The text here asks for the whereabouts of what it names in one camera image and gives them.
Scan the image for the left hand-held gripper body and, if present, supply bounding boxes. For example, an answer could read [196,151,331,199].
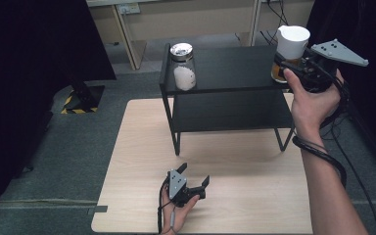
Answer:
[166,169,208,209]

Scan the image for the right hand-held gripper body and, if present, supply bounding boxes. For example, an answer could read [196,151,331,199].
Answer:
[293,38,370,93]

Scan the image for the black two-tier shelf rack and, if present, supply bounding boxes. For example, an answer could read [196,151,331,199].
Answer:
[159,40,307,157]

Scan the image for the glass shaker with metal lid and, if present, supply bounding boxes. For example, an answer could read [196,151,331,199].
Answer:
[169,42,197,92]

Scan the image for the person's left hand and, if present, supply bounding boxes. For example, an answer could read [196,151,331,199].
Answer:
[161,189,201,235]

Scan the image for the person's right hand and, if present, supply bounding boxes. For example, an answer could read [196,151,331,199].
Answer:
[283,68,346,138]

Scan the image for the black curtain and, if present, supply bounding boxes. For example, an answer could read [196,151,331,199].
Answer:
[306,0,376,179]
[0,0,118,226]

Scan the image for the grey floor tape piece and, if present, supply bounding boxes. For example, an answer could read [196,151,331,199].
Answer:
[87,205,109,215]

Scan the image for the beige wooden desk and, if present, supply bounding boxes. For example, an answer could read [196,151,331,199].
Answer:
[86,0,315,71]

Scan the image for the black stand base striped tape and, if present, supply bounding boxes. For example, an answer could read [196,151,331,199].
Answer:
[61,82,106,116]

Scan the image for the left hand-held gripper cable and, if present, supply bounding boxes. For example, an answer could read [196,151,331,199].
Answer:
[157,180,178,235]

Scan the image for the hand-held gripper cable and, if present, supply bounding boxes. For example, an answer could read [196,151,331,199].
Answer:
[292,70,353,189]
[157,180,178,235]

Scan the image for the black floor cables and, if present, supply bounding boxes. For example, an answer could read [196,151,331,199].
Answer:
[259,0,295,46]

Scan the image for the right hand-held gripper cable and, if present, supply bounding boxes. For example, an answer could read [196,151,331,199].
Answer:
[292,70,353,189]

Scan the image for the black floor cable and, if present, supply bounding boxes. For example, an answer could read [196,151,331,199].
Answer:
[321,116,376,235]

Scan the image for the white wall socket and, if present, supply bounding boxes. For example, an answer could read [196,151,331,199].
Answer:
[117,3,142,16]

